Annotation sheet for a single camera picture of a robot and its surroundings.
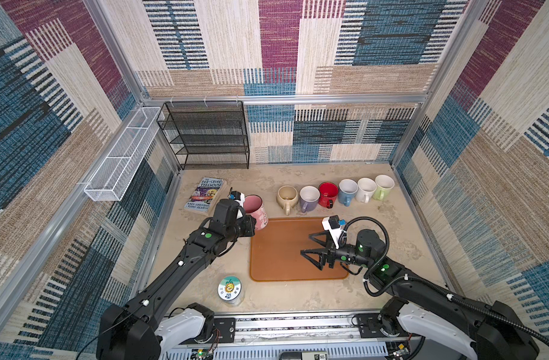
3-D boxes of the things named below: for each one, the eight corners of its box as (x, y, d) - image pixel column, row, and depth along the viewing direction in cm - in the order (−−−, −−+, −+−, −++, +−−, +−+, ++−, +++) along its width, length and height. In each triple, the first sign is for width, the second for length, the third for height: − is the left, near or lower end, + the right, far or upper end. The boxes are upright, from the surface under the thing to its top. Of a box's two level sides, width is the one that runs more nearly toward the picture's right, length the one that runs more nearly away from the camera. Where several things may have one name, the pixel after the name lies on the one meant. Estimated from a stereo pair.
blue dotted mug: (329, 203, 107) (333, 190, 99) (340, 188, 112) (344, 175, 104) (345, 211, 103) (350, 198, 96) (355, 196, 109) (360, 183, 101)
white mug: (351, 205, 105) (355, 194, 98) (356, 187, 111) (361, 175, 105) (367, 211, 103) (373, 199, 96) (371, 192, 109) (378, 180, 103)
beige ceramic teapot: (277, 218, 102) (277, 208, 95) (277, 195, 110) (277, 184, 103) (298, 218, 102) (299, 207, 95) (296, 195, 110) (297, 184, 103)
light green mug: (366, 203, 107) (373, 190, 99) (372, 186, 113) (379, 172, 106) (382, 209, 104) (390, 196, 97) (388, 192, 111) (396, 178, 103)
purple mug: (300, 216, 102) (301, 205, 96) (298, 196, 109) (299, 185, 103) (318, 216, 102) (321, 205, 96) (316, 196, 109) (318, 185, 103)
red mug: (318, 211, 104) (320, 200, 98) (315, 193, 111) (318, 181, 104) (336, 210, 104) (340, 200, 98) (333, 193, 111) (336, 181, 104)
